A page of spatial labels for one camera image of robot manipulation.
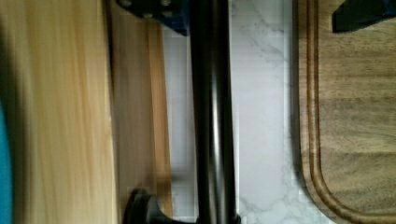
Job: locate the light wooden drawer cabinet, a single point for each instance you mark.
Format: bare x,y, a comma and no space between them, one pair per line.
83,94

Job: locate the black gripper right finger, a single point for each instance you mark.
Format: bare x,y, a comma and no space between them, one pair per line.
354,15

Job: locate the dark wooden cutting board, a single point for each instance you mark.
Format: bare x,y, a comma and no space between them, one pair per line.
347,114

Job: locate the blue object on cabinet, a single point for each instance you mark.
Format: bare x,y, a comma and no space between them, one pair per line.
6,199

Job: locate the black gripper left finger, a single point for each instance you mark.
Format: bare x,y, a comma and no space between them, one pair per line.
173,14

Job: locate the black drawer handle bar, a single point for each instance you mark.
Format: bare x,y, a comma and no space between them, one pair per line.
213,123

